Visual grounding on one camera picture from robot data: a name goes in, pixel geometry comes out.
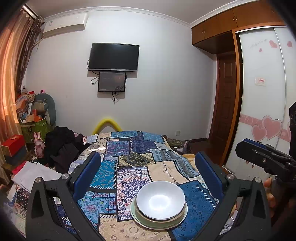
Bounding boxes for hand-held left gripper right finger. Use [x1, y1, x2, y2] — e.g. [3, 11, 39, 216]
[183, 151, 271, 241]

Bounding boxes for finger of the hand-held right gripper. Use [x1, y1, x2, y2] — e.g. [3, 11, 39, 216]
[236, 142, 287, 176]
[240, 138, 289, 163]

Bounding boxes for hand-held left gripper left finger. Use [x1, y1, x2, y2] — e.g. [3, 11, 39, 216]
[25, 151, 109, 241]

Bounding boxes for white bowl with dark spots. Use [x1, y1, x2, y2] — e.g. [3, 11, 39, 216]
[136, 181, 186, 220]

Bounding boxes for pale green plate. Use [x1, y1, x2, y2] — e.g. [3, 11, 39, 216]
[130, 199, 188, 230]

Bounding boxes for person's right hand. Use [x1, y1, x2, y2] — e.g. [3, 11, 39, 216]
[264, 177, 278, 218]

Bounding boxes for pile of black clothes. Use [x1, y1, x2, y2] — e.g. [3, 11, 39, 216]
[44, 126, 90, 174]

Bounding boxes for blue patchwork blanket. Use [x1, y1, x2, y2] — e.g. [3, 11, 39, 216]
[5, 131, 241, 241]

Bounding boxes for brown wooden door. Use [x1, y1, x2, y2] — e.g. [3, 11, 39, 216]
[208, 52, 238, 149]

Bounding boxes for pink rabbit toy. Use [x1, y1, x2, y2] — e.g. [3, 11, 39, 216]
[33, 132, 45, 158]

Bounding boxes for green cardboard box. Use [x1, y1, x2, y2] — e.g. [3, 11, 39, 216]
[21, 117, 55, 142]

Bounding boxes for grey box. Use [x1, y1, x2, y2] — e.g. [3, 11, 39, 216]
[3, 147, 28, 166]

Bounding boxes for grey pillow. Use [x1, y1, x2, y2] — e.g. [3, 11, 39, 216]
[35, 93, 56, 127]

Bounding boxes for red box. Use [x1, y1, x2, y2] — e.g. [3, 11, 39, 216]
[1, 134, 25, 157]

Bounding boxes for pile of boxes and bags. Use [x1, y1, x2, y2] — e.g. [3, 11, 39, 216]
[16, 86, 49, 123]

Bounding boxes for wooden overhead wardrobe cabinet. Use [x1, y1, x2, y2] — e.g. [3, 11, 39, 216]
[191, 5, 289, 55]

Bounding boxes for orange sheer curtain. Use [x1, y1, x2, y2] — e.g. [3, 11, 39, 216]
[0, 9, 35, 149]

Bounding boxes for brown patterned curtain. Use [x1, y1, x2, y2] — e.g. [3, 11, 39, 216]
[16, 14, 44, 91]

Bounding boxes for white air conditioner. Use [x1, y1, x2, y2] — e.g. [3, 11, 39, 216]
[42, 13, 89, 39]

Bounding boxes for small black wall monitor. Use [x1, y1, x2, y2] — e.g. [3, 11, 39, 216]
[98, 71, 126, 92]

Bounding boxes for wall-mounted black television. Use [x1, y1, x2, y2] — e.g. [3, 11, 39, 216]
[88, 43, 140, 72]

